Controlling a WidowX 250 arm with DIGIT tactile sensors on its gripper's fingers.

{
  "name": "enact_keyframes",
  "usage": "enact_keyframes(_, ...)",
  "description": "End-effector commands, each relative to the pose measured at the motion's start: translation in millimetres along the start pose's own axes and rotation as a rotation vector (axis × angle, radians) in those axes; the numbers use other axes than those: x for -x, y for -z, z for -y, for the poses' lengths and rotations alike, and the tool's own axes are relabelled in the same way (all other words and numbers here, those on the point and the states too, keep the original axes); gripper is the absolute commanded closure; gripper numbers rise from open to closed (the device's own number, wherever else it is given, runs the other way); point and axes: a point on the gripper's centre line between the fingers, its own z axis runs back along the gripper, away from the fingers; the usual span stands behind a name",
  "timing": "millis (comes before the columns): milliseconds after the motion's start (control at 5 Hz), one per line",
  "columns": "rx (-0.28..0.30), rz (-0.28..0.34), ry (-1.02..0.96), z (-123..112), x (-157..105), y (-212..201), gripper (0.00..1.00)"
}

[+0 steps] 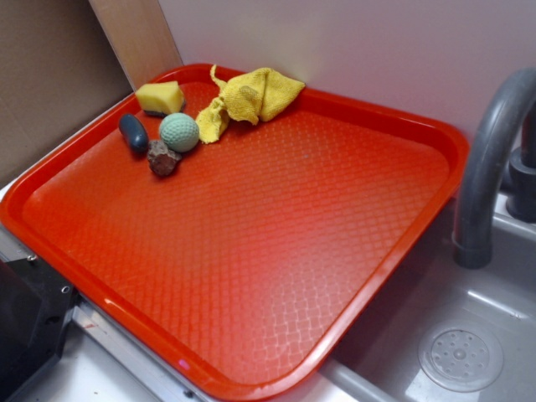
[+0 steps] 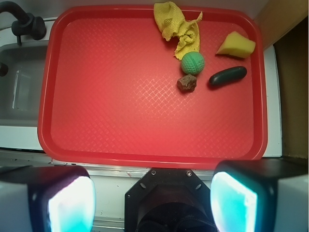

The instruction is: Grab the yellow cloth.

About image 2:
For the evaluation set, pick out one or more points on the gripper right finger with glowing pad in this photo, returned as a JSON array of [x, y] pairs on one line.
[[266, 195]]

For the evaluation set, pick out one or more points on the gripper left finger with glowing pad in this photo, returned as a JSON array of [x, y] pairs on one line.
[[46, 199]]

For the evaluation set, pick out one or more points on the yellow cloth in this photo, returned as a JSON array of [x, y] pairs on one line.
[[171, 22]]

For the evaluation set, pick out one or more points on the grey sink basin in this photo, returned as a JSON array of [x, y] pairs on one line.
[[20, 88]]

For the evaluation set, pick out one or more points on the black oval stone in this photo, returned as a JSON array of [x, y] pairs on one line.
[[227, 76]]

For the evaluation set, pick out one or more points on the black sink knob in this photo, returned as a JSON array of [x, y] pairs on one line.
[[3, 69]]

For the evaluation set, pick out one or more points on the red plastic tray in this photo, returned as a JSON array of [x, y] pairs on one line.
[[110, 96]]

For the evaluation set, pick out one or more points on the brown rough rock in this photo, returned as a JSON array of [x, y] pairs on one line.
[[187, 83]]

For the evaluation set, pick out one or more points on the green dimpled ball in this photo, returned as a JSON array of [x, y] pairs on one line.
[[192, 63]]

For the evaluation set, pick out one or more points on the yellow sponge wedge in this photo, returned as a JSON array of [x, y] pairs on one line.
[[236, 45]]

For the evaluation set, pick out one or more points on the black faucet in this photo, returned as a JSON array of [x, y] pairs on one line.
[[25, 23]]

